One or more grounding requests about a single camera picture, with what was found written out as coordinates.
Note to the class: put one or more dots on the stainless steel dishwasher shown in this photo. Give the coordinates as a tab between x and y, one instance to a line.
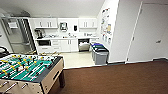
84	45

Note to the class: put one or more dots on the blue lid waste bin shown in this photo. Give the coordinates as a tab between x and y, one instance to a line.
97	45

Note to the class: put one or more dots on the white two-door sink cabinet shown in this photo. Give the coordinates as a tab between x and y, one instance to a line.
69	45

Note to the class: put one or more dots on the black built-in microwave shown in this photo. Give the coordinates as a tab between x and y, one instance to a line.
44	42

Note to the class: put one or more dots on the green foosball table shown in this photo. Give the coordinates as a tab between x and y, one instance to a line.
30	71

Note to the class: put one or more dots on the white room door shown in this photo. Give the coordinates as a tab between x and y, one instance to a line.
150	31

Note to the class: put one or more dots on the steel refrigerator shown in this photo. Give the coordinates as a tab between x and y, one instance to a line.
16	35

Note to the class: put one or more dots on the white wall cabinet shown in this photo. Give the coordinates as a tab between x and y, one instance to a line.
87	23
45	23

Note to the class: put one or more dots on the large printed wall poster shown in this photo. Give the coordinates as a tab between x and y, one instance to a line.
106	21

